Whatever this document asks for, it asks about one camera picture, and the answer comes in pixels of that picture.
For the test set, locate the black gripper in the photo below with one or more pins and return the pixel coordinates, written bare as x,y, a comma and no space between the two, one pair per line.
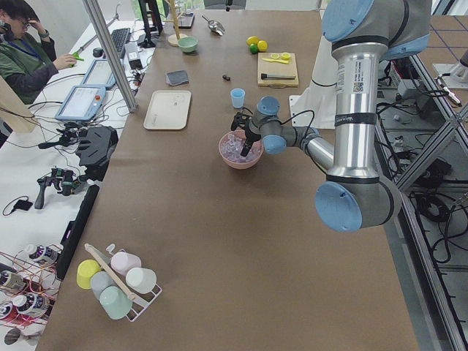
251,134

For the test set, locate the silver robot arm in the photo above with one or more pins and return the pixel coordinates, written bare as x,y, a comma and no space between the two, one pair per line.
361,34

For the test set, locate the pink bowl of ice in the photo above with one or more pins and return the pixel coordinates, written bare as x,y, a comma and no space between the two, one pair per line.
232,144

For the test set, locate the light blue plastic cup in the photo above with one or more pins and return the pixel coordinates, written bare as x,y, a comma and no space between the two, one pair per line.
237,97

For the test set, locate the metal ice scoop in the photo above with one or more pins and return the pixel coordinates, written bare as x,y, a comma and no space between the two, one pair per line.
215,26

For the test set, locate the wooden cup tree stand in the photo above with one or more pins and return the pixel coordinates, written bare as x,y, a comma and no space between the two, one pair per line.
173,39

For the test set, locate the pink cup on rack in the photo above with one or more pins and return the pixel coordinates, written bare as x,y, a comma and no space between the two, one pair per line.
123,262

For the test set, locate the white cup on rack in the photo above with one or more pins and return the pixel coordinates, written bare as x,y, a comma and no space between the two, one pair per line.
142,280

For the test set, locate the grey cup on rack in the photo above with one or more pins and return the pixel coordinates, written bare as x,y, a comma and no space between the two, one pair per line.
99,282

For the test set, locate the yellow cup on rack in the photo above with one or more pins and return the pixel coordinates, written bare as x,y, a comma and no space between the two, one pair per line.
86,270

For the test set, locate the mint cup on rack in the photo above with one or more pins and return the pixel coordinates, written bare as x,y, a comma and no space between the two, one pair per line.
115,302

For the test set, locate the wooden cutting board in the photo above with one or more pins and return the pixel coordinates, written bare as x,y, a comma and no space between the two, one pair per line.
277,68

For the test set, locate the cream rabbit tray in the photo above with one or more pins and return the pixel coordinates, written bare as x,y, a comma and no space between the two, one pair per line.
168,110

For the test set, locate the yellow plastic knife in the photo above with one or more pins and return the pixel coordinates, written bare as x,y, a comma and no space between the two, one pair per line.
275,60

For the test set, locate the green lime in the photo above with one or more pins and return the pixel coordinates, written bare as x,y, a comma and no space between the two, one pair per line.
253,48

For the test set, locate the grey folded cloth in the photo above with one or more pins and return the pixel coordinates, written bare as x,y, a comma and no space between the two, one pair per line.
176,78

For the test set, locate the yellow lemon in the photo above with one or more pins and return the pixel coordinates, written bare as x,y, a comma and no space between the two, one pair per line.
262,46
252,40

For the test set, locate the green bowl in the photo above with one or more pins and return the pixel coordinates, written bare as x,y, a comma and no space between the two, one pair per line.
188,44

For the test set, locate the black folded stand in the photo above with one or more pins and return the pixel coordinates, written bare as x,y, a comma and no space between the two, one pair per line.
95,148

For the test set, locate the blue teach pendant far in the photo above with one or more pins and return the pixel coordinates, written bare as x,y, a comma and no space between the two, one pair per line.
99,73

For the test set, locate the blue teach pendant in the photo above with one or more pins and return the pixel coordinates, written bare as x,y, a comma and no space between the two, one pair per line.
99,73
82,103

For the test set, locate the black keyboard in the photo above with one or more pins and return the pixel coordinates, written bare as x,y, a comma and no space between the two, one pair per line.
120,37

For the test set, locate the blue teach pendant near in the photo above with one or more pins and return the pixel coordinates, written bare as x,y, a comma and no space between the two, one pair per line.
82,103

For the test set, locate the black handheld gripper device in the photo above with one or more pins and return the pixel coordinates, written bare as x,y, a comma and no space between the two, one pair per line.
63,180

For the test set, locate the black long bar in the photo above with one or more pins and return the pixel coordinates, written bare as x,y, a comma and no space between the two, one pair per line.
74,231

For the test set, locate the seated person green vest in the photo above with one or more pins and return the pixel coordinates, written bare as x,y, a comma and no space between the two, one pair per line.
29,60

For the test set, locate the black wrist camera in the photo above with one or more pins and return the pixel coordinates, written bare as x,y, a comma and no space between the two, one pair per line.
240,121

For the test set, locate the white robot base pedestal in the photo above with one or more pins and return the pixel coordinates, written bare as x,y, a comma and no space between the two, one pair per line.
318,101

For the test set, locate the aluminium frame post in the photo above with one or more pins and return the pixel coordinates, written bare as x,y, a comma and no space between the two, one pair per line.
100,26

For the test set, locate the white wire cup rack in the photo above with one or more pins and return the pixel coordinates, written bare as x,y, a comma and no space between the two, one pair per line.
140,302

